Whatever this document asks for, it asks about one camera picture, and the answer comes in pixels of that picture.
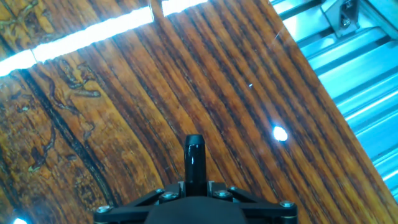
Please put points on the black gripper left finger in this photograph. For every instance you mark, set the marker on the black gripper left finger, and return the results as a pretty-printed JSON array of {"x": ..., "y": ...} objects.
[{"x": 124, "y": 213}]

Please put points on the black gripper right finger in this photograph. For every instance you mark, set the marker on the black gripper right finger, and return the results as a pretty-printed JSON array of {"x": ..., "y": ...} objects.
[{"x": 270, "y": 213}]

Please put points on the metal corner bracket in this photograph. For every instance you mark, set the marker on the metal corner bracket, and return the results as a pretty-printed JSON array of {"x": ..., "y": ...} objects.
[{"x": 342, "y": 18}]

